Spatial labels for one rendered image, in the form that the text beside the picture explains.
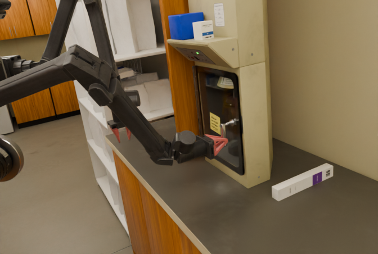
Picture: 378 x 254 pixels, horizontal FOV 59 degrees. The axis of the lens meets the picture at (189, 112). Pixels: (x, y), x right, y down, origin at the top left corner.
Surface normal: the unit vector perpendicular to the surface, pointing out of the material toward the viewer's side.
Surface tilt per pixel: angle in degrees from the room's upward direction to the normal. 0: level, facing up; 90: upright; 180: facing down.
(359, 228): 0
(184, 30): 90
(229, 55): 90
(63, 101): 90
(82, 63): 57
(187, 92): 90
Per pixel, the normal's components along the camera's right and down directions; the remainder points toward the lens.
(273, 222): -0.11, -0.94
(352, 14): -0.88, 0.24
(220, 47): 0.47, 0.22
